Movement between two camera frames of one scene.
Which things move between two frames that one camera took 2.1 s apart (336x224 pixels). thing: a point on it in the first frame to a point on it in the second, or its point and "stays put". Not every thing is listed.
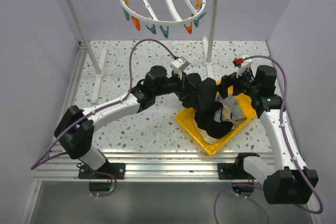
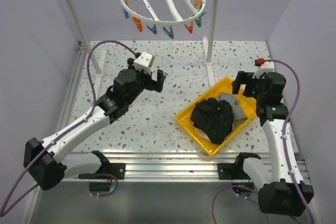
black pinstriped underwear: [207, 92] to [215, 118]
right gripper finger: [226, 81] to [241, 78]
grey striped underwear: [233, 108] stays put
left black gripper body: [181, 90] to [145, 81]
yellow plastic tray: [186, 117] stays put
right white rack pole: [214, 20] stays put
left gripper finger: [194, 79] to [130, 62]
